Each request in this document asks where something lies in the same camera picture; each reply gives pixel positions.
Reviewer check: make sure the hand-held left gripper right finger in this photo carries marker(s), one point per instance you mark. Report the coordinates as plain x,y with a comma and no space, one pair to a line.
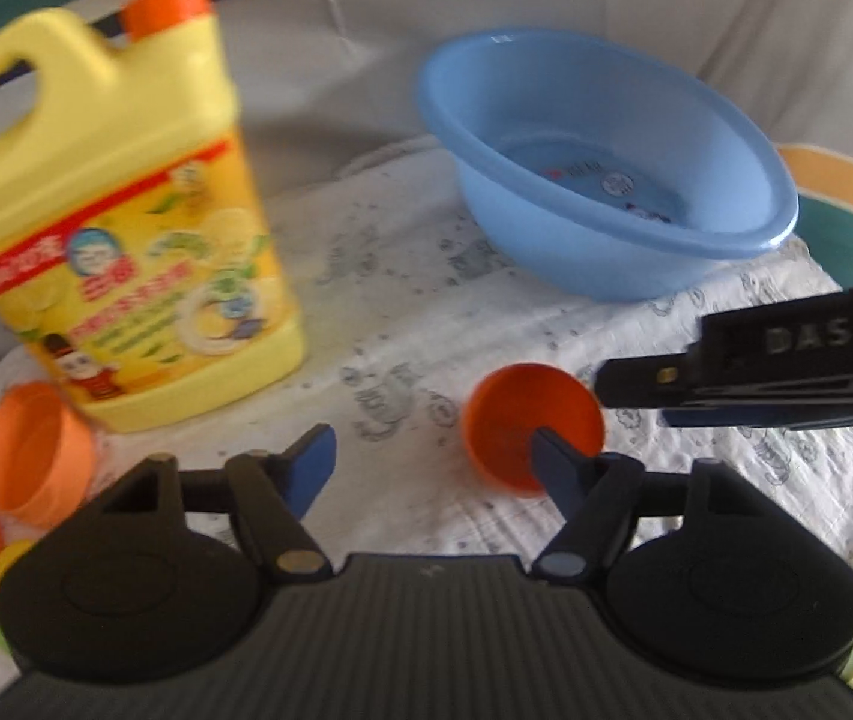
554,465

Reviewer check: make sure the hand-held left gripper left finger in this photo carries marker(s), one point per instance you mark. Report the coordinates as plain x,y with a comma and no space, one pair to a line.
314,465

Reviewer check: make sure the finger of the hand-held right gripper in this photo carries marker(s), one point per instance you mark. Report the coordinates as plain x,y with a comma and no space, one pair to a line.
644,382
771,412

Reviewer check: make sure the blue plastic basin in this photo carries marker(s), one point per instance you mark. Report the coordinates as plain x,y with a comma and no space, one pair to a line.
591,240

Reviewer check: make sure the white cat-print cloth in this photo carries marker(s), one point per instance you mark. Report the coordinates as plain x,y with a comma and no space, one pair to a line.
411,330

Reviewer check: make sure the light orange cup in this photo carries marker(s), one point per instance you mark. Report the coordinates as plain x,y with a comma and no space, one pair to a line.
32,457

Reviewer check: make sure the yellow detergent pump bottle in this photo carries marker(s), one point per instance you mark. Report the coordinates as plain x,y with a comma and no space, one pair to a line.
111,240

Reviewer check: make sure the grey and teal bed cover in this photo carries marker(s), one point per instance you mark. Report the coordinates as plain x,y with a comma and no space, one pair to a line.
621,0

